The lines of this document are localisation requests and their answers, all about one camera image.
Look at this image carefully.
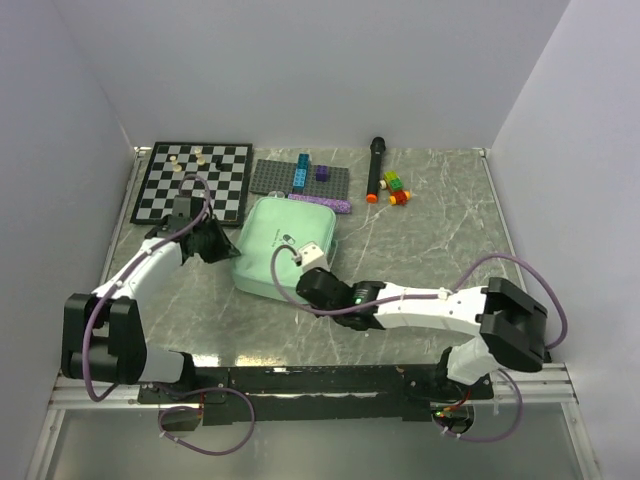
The mint green medicine case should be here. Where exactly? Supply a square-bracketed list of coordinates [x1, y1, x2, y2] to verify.
[231, 197, 336, 301]

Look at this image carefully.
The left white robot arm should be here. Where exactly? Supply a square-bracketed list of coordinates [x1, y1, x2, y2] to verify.
[61, 195, 240, 402]

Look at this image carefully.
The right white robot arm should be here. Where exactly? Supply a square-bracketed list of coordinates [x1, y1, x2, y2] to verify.
[296, 267, 547, 399]

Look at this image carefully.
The black white chessboard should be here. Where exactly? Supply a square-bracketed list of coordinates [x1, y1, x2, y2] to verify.
[130, 141, 253, 228]

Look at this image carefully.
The purple glitter microphone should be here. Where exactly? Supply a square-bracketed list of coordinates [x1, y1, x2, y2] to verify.
[267, 191, 352, 214]

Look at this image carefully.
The grey building baseplate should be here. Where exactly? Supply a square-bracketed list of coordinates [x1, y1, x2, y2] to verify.
[249, 159, 350, 200]

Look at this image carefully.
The blue brick stack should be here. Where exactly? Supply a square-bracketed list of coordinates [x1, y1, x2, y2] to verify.
[292, 153, 311, 192]

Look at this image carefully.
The purple building brick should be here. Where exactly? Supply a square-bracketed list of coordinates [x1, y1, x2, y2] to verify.
[315, 165, 329, 182]

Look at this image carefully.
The colourful brick toy car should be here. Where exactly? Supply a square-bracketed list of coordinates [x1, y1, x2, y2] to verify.
[379, 171, 411, 206]

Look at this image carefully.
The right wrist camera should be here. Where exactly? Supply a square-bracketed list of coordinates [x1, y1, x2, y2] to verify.
[294, 242, 330, 272]

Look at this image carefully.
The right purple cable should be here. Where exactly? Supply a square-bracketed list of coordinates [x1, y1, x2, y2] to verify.
[270, 243, 569, 444]

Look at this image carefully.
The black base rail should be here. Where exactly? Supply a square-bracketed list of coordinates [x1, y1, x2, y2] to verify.
[138, 364, 494, 426]

